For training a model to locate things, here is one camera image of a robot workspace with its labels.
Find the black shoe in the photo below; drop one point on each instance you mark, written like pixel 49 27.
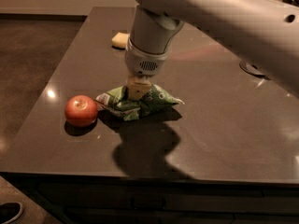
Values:
pixel 10 212

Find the dark cabinet drawer front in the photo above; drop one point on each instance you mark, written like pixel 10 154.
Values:
pixel 145 204

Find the yellow sponge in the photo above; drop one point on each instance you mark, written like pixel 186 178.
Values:
pixel 119 40

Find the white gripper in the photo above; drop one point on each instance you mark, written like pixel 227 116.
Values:
pixel 144 61

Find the red apple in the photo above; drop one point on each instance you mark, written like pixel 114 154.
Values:
pixel 80 111

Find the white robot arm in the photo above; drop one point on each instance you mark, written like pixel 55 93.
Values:
pixel 264 33

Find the green jalapeno chip bag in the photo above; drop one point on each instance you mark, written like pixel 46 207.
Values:
pixel 117 103

